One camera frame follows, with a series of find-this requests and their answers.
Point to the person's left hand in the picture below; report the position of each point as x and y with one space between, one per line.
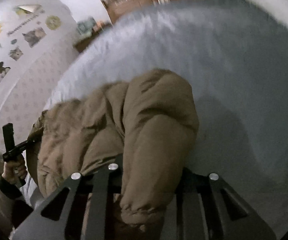
13 171

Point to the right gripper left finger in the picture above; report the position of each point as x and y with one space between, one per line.
61 215

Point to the small tabby kitten sticker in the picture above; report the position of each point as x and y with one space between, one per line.
15 53

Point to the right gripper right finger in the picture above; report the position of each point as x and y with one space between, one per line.
207 207

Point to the brown padded jacket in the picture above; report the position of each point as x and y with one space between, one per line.
151 121

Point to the grey plush bed blanket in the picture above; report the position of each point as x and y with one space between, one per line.
235 57

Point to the peeling wall poster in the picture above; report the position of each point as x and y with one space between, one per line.
27 9

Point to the two grey cats sticker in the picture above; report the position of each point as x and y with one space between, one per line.
34 36

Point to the round yellow cat sticker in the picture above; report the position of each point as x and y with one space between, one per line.
53 22

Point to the teal bag on nightstand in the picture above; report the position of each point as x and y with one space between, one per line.
86 27

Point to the brown wooden nightstand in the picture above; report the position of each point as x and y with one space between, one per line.
81 45

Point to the wall lettering sticker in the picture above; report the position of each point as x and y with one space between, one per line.
25 22

